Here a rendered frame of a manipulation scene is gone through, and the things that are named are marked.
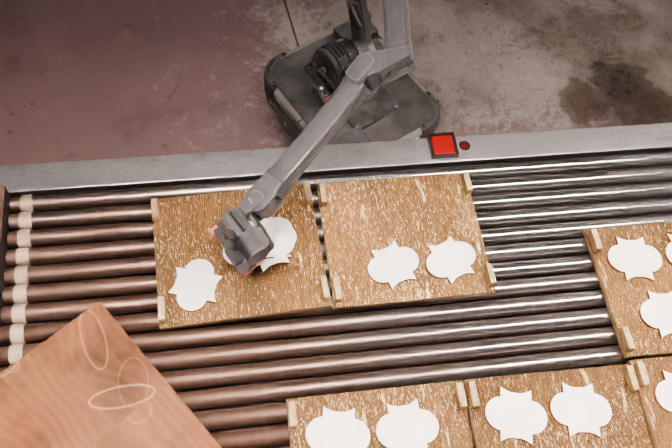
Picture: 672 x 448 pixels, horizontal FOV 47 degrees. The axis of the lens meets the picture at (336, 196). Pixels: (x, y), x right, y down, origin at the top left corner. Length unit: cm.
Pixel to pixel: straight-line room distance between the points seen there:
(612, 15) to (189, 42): 203
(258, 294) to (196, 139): 144
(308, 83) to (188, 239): 130
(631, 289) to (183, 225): 115
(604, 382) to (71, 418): 121
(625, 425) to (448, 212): 66
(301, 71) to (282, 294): 143
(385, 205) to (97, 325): 78
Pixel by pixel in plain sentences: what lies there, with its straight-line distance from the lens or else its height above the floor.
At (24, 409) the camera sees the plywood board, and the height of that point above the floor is 104.
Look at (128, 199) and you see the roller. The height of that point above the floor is 91.
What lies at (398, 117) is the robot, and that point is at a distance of 304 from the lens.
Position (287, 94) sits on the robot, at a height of 24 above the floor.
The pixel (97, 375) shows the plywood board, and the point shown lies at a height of 104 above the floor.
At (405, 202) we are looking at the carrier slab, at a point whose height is 94.
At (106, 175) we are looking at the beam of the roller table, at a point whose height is 92.
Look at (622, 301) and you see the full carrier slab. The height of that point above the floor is 94.
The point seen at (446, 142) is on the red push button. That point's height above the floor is 93.
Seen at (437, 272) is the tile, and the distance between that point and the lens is 195.
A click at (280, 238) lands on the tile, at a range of 192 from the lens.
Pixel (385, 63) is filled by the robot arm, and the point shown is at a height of 138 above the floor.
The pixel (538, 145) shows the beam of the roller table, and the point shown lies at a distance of 226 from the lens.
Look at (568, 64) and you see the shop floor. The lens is 375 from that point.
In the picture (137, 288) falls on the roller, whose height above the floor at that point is 91.
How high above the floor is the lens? 269
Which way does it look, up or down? 60 degrees down
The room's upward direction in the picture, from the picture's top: 10 degrees clockwise
